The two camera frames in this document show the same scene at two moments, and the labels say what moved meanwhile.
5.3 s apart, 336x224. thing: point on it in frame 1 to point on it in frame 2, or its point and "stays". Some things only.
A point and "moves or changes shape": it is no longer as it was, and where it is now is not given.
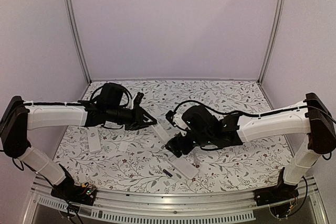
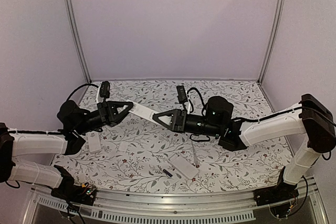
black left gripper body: x=136 y=117 to x=102 y=108
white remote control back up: x=184 y=166 stays
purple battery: x=167 y=172 stays
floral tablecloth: x=116 y=160 stays
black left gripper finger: x=139 y=125 to x=114 y=117
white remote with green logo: x=94 y=140 stays
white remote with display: x=161 y=128 moves or changes shape
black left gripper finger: x=147 y=117 to x=113 y=106
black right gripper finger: x=171 y=143 to x=175 y=113
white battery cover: x=123 y=146 stays
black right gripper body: x=185 y=148 to x=180 y=127
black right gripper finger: x=178 y=152 to x=155 y=117
